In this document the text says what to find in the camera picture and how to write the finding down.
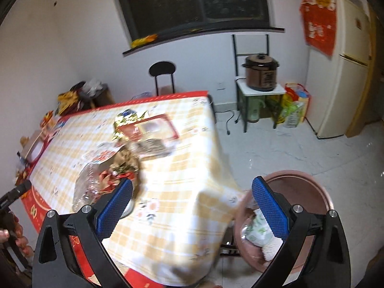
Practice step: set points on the pale green container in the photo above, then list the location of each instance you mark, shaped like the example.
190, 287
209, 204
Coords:
254, 109

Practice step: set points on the yellow snack packet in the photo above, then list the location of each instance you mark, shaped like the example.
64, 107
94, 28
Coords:
144, 40

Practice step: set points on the brown paper wrapper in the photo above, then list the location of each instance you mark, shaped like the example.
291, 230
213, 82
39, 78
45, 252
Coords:
126, 162

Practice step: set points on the brown pressure cooker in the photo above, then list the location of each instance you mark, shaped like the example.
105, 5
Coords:
261, 73

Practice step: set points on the clear plastic bag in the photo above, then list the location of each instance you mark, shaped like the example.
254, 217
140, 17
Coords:
93, 87

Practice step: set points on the black rack with white shelf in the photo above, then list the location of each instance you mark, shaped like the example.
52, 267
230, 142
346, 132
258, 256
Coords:
261, 91

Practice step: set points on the red framed packet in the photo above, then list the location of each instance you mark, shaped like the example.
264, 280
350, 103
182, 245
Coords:
156, 127

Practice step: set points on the brown wooden stool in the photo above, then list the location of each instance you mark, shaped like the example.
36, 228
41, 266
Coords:
105, 97

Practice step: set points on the black window sill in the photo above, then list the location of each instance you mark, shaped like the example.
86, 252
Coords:
210, 34

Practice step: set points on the red printed cloth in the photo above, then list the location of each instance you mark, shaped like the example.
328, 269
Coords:
319, 27

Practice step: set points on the red yellow woven bag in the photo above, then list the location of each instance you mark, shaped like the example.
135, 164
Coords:
297, 94

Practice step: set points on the large clear plastic wrapper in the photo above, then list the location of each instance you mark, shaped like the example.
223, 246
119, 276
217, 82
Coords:
87, 186

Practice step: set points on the dark cloth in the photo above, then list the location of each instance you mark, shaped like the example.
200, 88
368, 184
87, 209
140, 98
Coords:
77, 87

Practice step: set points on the dark window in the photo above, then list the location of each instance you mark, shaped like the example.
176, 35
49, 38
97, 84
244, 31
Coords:
195, 0

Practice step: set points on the red yellow packet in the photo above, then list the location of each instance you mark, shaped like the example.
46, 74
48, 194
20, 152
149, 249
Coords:
49, 119

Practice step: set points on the cream refrigerator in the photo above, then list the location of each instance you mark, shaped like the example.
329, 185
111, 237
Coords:
345, 81

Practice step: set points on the yellow patterned cloth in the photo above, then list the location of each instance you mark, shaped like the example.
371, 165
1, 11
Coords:
67, 103

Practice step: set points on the white green packet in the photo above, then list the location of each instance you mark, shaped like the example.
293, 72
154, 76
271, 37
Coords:
258, 231

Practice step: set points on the black round-back chair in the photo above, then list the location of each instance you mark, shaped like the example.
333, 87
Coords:
162, 69

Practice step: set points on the white wall outlet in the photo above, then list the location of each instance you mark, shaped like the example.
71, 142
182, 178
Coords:
221, 85

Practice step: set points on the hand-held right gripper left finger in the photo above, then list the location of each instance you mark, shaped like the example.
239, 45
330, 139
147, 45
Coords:
115, 208

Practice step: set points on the gold foil wrapper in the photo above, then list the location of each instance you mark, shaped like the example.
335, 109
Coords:
124, 120

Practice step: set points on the person's left hand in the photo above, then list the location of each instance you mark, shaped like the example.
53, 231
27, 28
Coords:
21, 241

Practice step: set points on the blue white plastic bag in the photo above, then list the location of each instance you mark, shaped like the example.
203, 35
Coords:
141, 95

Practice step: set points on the green white plastic bag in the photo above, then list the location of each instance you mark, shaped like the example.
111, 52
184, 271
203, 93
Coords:
289, 114

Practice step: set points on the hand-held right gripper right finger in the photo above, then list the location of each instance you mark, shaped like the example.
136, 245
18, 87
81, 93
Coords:
270, 210

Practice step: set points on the brown cardboard box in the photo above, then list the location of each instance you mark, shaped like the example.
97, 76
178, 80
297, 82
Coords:
166, 90

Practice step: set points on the white textured wrapper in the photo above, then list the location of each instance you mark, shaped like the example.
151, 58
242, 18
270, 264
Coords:
270, 250

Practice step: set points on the yellow checkered tablecloth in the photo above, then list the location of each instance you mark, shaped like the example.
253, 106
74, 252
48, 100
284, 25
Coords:
180, 168

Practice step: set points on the grey packet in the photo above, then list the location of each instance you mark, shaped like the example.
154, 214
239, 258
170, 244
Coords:
153, 147

